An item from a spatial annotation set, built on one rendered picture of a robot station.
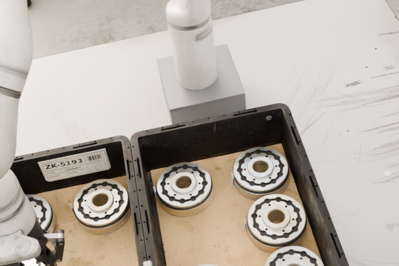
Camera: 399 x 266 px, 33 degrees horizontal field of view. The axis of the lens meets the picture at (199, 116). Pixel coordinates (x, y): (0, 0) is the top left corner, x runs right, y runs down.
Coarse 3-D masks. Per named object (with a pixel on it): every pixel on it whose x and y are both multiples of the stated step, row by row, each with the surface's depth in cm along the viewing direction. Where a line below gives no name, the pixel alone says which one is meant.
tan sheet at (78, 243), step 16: (48, 192) 129; (64, 192) 128; (128, 192) 127; (64, 208) 126; (64, 224) 123; (128, 224) 122; (80, 240) 121; (96, 240) 120; (112, 240) 120; (128, 240) 120; (64, 256) 119; (80, 256) 118; (96, 256) 118; (112, 256) 118; (128, 256) 118
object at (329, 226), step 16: (240, 112) 124; (256, 112) 124; (288, 112) 123; (160, 128) 123; (176, 128) 123; (288, 128) 121; (304, 160) 115; (144, 192) 114; (320, 192) 111; (144, 208) 112; (320, 208) 108; (144, 224) 110; (336, 240) 104; (336, 256) 102
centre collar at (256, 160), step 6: (258, 156) 125; (252, 162) 124; (264, 162) 124; (270, 162) 124; (252, 168) 123; (270, 168) 123; (252, 174) 122; (258, 174) 122; (264, 174) 122; (270, 174) 122
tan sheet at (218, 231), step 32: (224, 160) 130; (224, 192) 125; (288, 192) 123; (160, 224) 121; (192, 224) 121; (224, 224) 120; (192, 256) 116; (224, 256) 116; (256, 256) 115; (320, 256) 114
